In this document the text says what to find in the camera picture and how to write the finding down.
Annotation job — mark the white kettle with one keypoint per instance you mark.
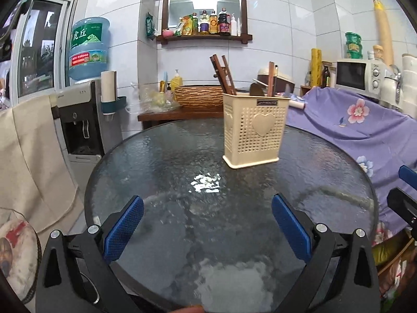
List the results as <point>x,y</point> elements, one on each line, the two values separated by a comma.
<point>391,89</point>

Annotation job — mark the water dispenser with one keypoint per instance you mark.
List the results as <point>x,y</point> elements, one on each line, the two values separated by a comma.
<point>88,133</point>

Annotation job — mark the tall paper cup stack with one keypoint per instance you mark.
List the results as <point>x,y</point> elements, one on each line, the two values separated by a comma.
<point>384,32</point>

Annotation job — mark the round glass table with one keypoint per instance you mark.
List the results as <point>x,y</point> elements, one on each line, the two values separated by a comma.
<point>208,235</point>

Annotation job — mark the brown glass bottle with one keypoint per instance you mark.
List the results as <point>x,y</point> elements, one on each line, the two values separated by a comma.
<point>326,77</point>

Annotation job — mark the yellow roll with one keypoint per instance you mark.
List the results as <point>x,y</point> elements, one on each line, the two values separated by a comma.
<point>316,67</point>

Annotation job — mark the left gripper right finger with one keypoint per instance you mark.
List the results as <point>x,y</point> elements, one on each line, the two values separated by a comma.
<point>355,285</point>

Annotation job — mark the green hanging packet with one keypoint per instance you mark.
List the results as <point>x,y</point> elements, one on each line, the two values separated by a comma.
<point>150,27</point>

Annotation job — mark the yellow oil bottle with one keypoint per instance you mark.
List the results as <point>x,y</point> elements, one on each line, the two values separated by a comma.
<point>213,23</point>

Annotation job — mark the yellow soap bottle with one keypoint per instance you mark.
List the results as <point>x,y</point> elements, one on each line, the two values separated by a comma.
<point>176,82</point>

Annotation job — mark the beige cloth cover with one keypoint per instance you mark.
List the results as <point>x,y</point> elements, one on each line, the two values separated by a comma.
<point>35,180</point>

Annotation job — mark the dark soy sauce bottle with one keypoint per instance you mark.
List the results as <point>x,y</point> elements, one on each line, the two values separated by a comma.
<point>224,22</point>

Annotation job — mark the white electric pot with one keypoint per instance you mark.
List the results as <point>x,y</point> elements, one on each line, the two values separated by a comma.
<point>297,102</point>

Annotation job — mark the brown white rice cooker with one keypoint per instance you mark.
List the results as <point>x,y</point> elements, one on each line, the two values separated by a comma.
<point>285,83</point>

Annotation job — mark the paper cup holder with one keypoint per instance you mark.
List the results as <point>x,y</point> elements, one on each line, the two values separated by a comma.
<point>109,99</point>

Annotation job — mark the woven pattern basin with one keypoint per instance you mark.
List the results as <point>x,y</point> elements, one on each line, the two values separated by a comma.
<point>199,96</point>

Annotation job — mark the clear plastic bag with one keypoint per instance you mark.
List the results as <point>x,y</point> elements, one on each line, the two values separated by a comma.
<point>146,99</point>

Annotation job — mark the window frame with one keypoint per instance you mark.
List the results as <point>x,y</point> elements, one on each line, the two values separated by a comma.
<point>36,64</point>

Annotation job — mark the purple label bottle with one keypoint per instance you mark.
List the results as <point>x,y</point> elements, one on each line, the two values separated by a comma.
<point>203,23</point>

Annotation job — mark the brown wooden chopstick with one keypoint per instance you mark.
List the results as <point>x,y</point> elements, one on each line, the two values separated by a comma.
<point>272,71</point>

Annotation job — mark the black chopstick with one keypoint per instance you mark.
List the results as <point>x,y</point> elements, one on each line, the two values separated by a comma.
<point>275,80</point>

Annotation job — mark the pink small bowl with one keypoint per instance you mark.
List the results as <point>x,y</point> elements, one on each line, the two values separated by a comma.
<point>167,33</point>

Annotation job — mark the beige plastic utensil holder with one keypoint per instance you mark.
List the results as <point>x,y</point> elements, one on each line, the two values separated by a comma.
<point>253,129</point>

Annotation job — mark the green instant noodle cups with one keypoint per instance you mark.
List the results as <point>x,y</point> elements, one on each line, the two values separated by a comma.
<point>354,48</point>

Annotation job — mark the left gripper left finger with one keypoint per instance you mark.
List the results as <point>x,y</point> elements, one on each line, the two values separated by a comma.
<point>74,274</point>

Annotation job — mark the wooden framed mirror shelf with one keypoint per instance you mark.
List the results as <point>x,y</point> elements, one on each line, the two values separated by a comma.
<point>183,16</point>

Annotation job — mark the blue water bottle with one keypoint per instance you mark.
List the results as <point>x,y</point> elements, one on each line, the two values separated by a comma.
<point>88,53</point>

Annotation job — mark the purple floral cloth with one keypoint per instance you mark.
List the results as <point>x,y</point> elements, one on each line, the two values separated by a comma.
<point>380,140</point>

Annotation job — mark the white microwave oven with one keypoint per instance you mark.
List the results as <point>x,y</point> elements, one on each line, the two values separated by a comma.
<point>362,76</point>

